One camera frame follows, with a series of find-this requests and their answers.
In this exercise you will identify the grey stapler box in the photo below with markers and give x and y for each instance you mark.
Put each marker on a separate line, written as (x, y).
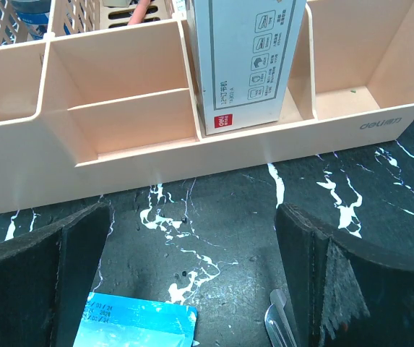
(243, 52)

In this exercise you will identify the blue cotton swab packet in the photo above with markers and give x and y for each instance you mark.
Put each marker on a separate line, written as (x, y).
(110, 320)

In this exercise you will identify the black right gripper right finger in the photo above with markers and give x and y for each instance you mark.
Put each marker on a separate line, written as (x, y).
(343, 290)

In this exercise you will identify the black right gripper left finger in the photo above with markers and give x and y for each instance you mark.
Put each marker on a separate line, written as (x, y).
(46, 276)

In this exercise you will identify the black handled metal scissors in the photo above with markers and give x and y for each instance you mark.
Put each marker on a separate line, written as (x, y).
(278, 320)

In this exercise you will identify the peach plastic desk organizer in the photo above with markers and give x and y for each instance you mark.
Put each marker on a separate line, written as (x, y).
(92, 109)

